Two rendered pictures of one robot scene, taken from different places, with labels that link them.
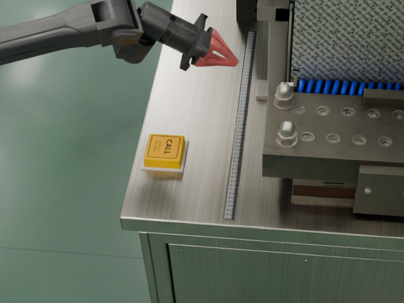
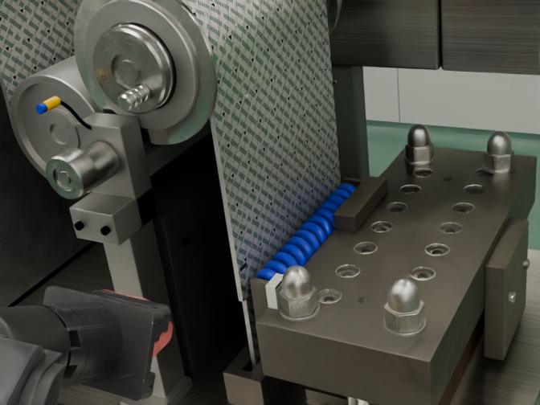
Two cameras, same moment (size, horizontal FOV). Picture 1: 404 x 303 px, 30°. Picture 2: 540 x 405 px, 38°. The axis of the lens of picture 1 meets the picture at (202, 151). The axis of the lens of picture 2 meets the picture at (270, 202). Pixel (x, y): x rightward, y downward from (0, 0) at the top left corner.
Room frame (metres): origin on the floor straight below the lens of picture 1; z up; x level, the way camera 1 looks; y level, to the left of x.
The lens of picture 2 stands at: (0.79, 0.39, 1.44)
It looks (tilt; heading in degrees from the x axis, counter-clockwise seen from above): 27 degrees down; 292
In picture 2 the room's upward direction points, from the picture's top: 7 degrees counter-clockwise
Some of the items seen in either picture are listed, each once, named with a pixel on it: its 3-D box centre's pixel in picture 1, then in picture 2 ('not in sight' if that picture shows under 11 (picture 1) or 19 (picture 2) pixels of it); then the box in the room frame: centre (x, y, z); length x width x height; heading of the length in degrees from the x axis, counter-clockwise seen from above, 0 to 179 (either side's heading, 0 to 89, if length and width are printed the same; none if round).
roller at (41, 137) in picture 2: not in sight; (136, 88); (1.21, -0.33, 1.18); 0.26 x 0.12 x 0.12; 80
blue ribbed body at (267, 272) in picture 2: (355, 89); (314, 235); (1.02, -0.29, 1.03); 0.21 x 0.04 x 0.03; 80
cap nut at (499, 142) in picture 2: not in sight; (499, 149); (0.84, -0.46, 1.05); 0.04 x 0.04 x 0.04
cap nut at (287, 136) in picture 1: (287, 131); (403, 302); (0.90, -0.15, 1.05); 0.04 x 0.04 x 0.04
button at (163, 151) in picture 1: (164, 151); not in sight; (1.00, 0.07, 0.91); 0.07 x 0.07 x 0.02; 80
